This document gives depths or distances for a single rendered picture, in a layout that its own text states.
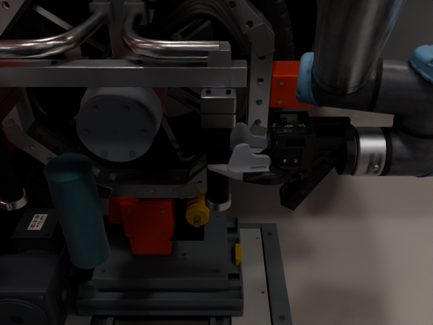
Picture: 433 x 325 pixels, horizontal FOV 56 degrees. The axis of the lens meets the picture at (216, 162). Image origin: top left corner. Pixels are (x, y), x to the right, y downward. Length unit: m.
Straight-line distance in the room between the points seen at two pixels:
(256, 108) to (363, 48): 0.42
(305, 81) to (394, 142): 0.16
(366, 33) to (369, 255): 1.36
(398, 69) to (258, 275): 0.99
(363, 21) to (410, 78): 0.23
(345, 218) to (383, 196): 0.24
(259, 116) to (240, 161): 0.25
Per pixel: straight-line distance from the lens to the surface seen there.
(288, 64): 0.85
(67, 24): 0.92
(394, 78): 0.60
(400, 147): 0.64
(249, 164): 0.60
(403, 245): 1.79
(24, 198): 0.75
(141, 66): 0.59
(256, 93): 0.81
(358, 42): 0.43
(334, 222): 1.80
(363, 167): 0.63
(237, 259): 1.36
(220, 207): 0.67
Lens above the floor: 1.20
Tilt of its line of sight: 36 degrees down
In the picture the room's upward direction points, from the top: straight up
